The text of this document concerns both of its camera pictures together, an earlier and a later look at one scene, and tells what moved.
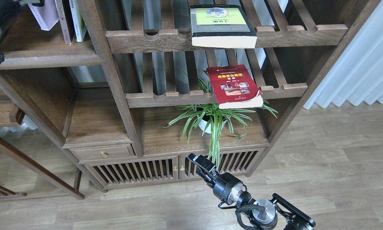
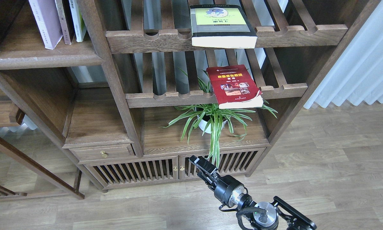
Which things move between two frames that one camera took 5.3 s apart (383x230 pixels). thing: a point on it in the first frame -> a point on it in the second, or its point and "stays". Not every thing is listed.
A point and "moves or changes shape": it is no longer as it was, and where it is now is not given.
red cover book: x=234 y=87 stays
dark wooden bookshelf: x=131 y=87 stays
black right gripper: x=226 y=186 stays
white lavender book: x=47 y=16 moves or changes shape
